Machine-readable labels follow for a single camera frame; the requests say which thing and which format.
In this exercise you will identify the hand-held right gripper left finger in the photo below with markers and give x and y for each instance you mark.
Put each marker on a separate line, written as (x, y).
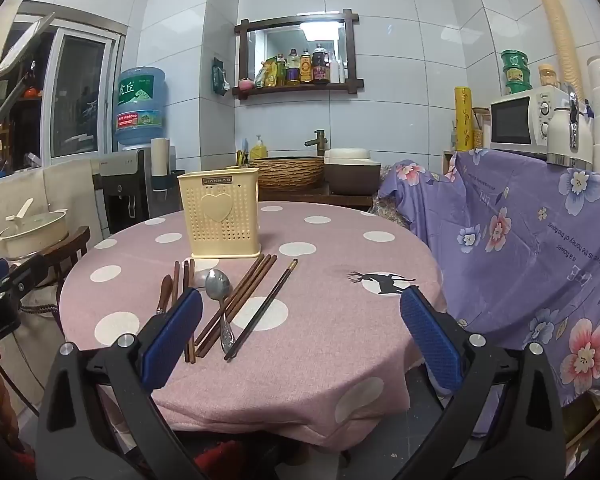
(172, 335)

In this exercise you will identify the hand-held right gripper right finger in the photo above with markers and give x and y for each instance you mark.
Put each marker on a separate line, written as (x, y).
(430, 340)

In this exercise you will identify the metal spoon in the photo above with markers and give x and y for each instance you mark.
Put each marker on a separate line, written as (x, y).
(217, 285)

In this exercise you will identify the black chopstick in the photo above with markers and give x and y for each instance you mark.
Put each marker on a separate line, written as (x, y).
(267, 305)
(260, 310)

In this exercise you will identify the cream plastic utensil holder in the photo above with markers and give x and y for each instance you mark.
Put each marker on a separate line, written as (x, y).
(220, 230)

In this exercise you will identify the cream cooking pot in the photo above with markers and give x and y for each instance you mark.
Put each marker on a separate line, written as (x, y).
(35, 235)

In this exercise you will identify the dark wooden chair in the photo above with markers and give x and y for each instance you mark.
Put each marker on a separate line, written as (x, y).
(72, 245)

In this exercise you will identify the round table pink polka cloth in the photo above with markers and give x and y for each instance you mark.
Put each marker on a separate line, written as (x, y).
(330, 320)

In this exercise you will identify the purple floral cloth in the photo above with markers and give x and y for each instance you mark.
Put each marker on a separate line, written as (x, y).
(505, 240)

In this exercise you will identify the paisley patterned cloth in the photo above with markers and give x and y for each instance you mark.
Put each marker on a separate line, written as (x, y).
(392, 210)

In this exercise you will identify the teal cup holder tray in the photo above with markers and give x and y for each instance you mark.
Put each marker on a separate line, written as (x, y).
(175, 177)

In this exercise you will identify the grey water dispenser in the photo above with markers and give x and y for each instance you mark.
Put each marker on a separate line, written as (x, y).
(122, 180)

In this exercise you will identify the white paper cup sleeve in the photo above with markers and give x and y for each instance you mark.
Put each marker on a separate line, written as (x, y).
(160, 160)

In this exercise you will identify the brown and cream rice cooker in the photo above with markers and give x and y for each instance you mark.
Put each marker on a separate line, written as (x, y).
(352, 175)

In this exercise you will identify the dark wooden counter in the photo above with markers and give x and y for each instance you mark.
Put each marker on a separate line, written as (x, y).
(305, 198)

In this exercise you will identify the woven pattern wash basin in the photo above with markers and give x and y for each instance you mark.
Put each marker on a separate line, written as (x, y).
(290, 175)

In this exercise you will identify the sliding window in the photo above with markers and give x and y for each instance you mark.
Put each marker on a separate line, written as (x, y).
(77, 95)

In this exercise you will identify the yellow soap pump bottle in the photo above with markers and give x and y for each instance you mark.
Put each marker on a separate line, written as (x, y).
(258, 150)

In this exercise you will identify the yellow wrap box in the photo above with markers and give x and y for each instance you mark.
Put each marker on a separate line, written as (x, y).
(464, 120)

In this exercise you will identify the blue water jug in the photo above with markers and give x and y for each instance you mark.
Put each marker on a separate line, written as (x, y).
(140, 105)

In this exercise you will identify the bronze faucet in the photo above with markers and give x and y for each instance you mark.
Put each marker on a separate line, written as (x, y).
(319, 142)

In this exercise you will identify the white microwave oven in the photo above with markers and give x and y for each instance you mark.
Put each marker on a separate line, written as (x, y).
(510, 122)

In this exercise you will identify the white electric kettle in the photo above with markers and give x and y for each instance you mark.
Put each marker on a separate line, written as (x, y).
(560, 135)

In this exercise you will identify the green packet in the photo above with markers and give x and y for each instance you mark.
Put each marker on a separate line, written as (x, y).
(220, 77)

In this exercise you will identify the pink peach ornament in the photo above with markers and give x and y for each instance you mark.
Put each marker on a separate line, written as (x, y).
(245, 83)

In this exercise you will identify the yellow seasoning packet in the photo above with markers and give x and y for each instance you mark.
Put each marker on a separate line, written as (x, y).
(267, 74)

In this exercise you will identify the stack of green bowls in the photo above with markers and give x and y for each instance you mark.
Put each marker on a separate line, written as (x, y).
(515, 72)

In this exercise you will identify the slim white bottle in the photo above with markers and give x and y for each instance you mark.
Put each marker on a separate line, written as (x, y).
(342, 72)

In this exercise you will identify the green cooking oil bottle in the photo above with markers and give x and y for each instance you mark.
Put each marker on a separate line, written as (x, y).
(280, 71)

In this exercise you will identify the white plastic bottle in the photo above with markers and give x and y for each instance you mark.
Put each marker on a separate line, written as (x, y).
(335, 69)

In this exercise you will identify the glass jar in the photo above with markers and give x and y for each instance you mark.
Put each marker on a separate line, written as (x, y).
(548, 76)

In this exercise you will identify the yellow cooking oil bottle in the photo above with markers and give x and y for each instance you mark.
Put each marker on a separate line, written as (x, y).
(293, 69)

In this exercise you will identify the dark soy sauce bottle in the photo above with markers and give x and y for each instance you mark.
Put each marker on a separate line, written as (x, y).
(320, 66)

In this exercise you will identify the amber sauce bottle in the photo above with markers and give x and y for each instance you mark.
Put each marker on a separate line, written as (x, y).
(306, 67)

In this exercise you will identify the wooden framed mirror shelf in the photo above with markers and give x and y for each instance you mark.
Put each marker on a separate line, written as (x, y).
(290, 40)

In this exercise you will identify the tall stack of yellow cups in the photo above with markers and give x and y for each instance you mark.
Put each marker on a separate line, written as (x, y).
(560, 35)

